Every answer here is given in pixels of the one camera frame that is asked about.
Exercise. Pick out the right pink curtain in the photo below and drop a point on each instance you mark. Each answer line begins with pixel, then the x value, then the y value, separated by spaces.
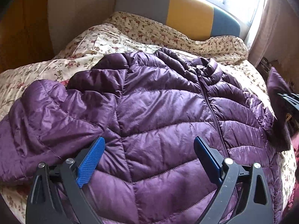
pixel 274 33

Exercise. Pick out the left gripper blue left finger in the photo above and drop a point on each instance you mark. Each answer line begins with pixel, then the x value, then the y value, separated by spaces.
pixel 44 202

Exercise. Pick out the small-floral pillow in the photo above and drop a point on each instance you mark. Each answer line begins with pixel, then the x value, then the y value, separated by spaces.
pixel 225 49

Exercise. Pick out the floral cream bed quilt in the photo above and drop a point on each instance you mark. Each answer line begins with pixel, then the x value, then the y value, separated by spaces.
pixel 83 53

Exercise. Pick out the grey yellow blue headboard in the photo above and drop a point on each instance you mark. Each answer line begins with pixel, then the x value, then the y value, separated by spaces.
pixel 197 19

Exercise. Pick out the brown wooden wardrobe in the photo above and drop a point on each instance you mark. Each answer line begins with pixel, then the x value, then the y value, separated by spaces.
pixel 25 36

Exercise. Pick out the purple quilted down jacket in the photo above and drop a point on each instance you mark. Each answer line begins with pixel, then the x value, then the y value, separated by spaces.
pixel 149 108

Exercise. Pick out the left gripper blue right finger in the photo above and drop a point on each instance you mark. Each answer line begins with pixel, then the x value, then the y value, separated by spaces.
pixel 254 205

